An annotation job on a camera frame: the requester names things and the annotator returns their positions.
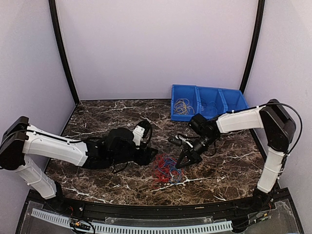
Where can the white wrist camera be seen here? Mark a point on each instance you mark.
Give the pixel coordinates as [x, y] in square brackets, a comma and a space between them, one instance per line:
[138, 133]
[180, 140]

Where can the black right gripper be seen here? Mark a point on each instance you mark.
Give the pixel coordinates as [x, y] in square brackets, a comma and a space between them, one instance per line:
[193, 159]

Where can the left blue storage bin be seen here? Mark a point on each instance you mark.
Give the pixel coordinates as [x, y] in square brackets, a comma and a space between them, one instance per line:
[184, 102]

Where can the right blue storage bin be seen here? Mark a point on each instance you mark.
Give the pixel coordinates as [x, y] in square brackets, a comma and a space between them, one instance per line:
[234, 99]

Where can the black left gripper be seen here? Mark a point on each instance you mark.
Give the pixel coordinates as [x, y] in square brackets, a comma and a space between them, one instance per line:
[145, 158]

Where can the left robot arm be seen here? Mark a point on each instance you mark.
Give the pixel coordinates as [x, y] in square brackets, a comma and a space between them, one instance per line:
[120, 146]

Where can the white slotted cable duct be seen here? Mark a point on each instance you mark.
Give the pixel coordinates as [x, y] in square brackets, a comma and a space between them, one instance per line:
[135, 226]

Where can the black left corner post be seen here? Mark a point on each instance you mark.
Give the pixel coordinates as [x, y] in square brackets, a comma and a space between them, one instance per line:
[61, 50]

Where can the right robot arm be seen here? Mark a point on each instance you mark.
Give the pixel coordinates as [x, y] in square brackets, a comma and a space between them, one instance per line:
[279, 128]

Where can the black right corner post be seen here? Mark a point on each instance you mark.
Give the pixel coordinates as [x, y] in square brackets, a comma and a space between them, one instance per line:
[253, 46]

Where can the blue storage bin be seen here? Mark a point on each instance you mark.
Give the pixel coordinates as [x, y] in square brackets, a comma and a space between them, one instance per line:
[234, 99]
[184, 102]
[212, 102]

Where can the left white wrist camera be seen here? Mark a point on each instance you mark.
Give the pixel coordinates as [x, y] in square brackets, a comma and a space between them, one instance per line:
[138, 133]

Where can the black corner post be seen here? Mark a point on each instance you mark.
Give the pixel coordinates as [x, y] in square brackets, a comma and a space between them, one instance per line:
[253, 46]
[61, 50]

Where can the black front rail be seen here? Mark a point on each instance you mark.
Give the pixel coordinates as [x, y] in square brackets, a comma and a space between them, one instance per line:
[281, 209]

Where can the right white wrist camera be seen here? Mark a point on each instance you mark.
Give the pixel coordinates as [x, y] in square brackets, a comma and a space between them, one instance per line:
[180, 140]

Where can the middle blue storage bin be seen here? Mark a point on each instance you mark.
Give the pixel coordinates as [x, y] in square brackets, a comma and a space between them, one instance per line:
[212, 102]

